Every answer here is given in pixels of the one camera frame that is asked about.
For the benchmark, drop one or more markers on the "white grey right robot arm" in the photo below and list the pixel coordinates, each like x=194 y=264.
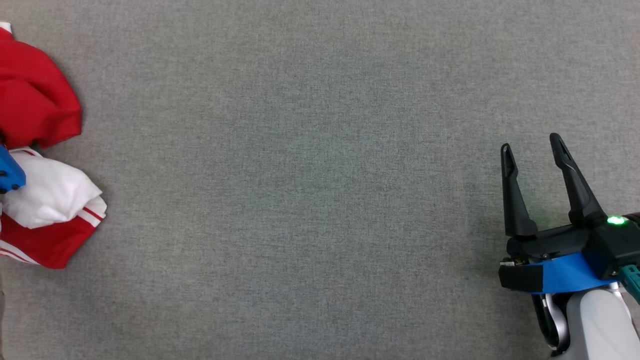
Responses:
x=600 y=325

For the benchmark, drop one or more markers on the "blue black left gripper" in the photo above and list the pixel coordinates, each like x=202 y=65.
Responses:
x=10 y=170

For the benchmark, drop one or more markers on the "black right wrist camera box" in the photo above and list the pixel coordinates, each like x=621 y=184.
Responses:
x=617 y=245

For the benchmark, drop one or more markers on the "red Bulls 23 jersey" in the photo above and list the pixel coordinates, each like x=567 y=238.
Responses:
x=45 y=200

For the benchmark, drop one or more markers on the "red shirt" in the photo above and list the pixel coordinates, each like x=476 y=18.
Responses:
x=35 y=95

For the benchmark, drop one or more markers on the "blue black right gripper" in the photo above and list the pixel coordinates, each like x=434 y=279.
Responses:
x=555 y=270

